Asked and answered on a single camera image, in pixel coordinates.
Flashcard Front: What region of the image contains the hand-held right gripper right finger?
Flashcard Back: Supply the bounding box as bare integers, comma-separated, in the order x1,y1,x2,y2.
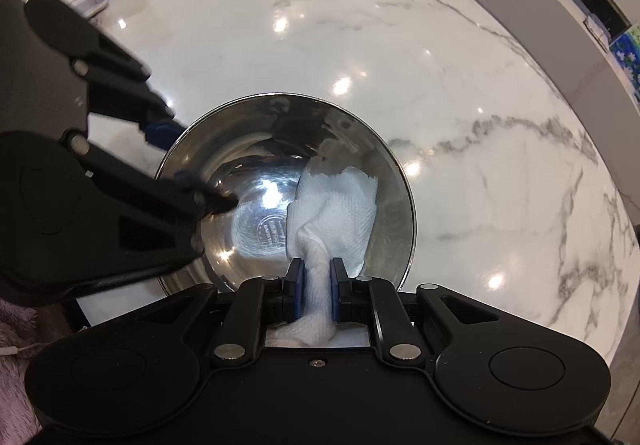
329,256,506,369

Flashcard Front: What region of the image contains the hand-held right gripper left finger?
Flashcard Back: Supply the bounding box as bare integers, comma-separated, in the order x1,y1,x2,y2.
132,257,306,369

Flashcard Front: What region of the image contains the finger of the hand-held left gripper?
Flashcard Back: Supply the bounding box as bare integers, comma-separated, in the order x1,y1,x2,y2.
64,130,239,272
70,32,189,149

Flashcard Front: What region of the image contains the white paper towel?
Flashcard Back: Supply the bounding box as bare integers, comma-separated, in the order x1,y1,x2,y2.
266,165,379,347

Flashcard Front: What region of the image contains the stainless steel bowl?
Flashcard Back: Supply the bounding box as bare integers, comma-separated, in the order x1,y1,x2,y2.
152,95,417,297

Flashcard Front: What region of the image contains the pink fuzzy cloth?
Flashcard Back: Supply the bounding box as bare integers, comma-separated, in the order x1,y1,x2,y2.
0,297,51,445

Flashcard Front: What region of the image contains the flat white box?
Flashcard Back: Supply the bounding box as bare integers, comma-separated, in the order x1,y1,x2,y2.
584,14,609,45

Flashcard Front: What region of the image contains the blue lotus painting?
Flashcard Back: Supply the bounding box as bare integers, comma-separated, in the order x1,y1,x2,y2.
606,22,640,102

